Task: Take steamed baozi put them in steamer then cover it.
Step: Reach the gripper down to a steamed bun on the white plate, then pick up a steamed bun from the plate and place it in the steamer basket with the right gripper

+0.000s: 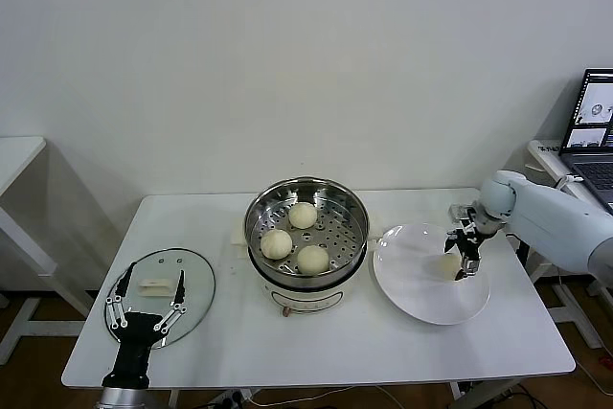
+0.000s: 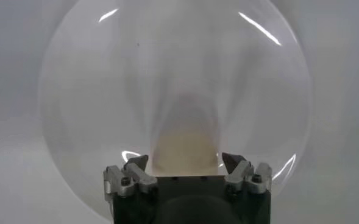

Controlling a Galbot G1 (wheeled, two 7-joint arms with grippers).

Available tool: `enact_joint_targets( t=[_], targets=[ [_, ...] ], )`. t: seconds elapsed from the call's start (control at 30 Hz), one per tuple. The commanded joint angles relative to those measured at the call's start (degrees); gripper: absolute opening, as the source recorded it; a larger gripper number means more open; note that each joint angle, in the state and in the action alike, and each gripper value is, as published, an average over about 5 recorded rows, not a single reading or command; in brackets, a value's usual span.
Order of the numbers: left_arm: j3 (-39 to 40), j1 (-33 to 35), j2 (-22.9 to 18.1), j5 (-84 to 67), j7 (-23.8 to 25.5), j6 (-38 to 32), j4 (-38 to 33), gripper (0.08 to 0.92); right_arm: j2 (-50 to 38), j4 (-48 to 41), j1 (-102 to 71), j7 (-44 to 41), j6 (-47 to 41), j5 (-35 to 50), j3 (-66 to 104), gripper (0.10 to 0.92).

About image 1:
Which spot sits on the white power strip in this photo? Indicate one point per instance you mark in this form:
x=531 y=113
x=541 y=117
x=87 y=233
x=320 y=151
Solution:
x=234 y=398

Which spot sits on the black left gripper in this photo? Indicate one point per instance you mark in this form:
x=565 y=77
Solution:
x=134 y=351

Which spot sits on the white empty side table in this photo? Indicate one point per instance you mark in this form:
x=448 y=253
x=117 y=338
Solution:
x=19 y=155

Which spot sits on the white round plate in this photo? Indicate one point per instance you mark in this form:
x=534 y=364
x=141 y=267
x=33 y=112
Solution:
x=412 y=294

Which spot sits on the white steamed baozi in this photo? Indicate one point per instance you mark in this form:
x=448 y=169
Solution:
x=313 y=259
x=445 y=266
x=276 y=243
x=302 y=215

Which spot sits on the white electric cooker pot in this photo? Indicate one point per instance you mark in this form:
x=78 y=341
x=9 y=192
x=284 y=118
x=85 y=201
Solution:
x=306 y=301

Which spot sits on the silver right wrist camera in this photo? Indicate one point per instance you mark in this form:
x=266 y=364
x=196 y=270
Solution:
x=459 y=211

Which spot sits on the perforated steel steamer basket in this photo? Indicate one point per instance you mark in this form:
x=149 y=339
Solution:
x=335 y=236

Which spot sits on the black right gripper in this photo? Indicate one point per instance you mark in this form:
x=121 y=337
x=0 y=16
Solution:
x=469 y=243

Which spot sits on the white laptop side table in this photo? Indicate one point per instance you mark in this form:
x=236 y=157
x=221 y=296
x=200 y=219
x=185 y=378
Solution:
x=546 y=155

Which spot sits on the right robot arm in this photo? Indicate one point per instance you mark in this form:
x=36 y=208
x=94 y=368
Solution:
x=551 y=217

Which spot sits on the grey open laptop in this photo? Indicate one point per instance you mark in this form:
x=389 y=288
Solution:
x=594 y=174

